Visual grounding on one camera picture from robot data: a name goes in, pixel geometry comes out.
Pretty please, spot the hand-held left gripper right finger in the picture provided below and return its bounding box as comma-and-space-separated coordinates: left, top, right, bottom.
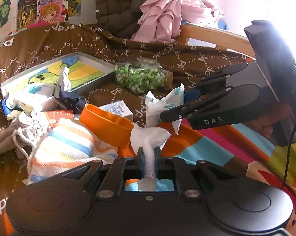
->
153, 147, 240, 199

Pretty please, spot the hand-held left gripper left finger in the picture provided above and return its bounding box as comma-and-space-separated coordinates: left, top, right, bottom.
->
55, 147, 146, 200

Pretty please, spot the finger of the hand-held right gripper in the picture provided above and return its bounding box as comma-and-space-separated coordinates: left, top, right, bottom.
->
160, 86, 233, 123
184, 62, 249, 103

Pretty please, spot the white teal tissue packet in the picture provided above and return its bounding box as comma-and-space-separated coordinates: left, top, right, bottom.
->
145, 84, 185, 136

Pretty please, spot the white sock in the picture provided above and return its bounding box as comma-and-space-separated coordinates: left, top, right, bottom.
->
131, 125, 171, 192

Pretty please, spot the glass jar of green beads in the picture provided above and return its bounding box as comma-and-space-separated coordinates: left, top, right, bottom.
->
115, 63, 174, 95

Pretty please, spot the orange plastic cup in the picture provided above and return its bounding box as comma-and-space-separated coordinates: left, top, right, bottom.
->
79, 104, 134, 149

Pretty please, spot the striped knit drawstring bag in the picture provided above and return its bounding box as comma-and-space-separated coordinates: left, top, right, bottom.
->
13, 113, 119, 185

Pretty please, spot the navy cloth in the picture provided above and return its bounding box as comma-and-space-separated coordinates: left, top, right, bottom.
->
58, 91, 87, 115

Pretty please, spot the grey tray with colourful picture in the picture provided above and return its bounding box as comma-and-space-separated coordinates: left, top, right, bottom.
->
0, 53, 115, 99

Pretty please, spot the grey cloth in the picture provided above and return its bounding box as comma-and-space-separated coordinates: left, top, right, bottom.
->
0, 120, 33, 158

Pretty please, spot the person's right hand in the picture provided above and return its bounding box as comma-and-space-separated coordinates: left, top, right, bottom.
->
257, 117, 277, 139

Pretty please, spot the colourful striped bed sheet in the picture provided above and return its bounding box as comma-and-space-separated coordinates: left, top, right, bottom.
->
124, 120, 296, 236

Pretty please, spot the small white box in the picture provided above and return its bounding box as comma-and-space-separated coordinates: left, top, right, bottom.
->
99, 100, 134, 122

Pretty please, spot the pink cloth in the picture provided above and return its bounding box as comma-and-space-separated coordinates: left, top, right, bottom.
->
131, 0, 226, 43

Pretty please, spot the crumpled white tissue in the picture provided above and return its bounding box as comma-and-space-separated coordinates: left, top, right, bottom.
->
55, 66, 72, 96

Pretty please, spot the brown quilted jacket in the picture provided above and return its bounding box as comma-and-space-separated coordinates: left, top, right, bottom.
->
95, 0, 160, 40

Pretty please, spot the white and blue cloth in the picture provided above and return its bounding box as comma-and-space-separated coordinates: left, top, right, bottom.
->
2, 83, 62, 118

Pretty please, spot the brown printed blanket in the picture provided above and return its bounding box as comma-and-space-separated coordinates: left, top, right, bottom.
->
0, 23, 256, 236

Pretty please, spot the wooden bed frame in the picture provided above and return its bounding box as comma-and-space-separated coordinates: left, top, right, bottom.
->
179, 22, 256, 59

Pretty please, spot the black cable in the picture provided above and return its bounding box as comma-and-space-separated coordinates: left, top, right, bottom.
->
284, 111, 296, 190

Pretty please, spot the black and yellow wall poster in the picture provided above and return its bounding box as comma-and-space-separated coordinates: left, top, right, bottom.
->
64, 0, 83, 18

